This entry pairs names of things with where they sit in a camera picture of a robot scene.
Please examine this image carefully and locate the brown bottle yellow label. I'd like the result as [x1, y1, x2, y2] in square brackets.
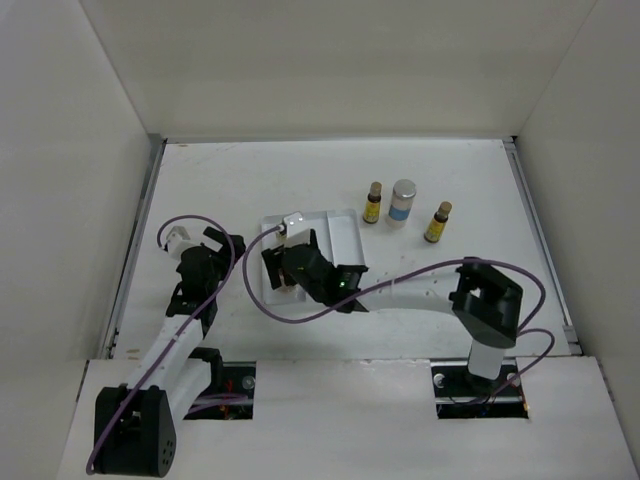
[363, 182, 382, 224]
[424, 201, 452, 243]

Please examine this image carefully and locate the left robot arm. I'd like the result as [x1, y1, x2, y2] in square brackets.
[86, 226, 246, 478]

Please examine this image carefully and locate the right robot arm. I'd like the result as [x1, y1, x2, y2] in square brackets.
[261, 231, 523, 396]

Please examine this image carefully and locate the white three-compartment tray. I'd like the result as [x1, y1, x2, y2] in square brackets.
[260, 209, 365, 306]

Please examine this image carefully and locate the silver-lid jar blue label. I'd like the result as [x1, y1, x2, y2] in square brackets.
[386, 179, 416, 229]

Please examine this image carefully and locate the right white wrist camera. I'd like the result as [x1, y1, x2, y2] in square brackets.
[278, 211, 311, 248]

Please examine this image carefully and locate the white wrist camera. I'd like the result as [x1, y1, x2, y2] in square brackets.
[278, 211, 311, 248]
[161, 225, 195, 261]

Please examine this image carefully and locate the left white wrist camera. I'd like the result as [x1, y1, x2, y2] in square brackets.
[161, 225, 195, 261]

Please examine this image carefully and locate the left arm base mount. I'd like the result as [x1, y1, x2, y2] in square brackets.
[185, 362, 257, 421]

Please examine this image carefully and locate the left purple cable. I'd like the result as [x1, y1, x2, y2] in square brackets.
[84, 215, 236, 476]

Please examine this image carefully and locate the purple cable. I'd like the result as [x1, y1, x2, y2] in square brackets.
[84, 215, 236, 476]
[242, 224, 556, 406]

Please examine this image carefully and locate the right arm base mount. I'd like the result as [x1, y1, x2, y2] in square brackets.
[430, 359, 529, 420]

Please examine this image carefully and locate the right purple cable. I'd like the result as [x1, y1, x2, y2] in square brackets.
[242, 224, 556, 406]

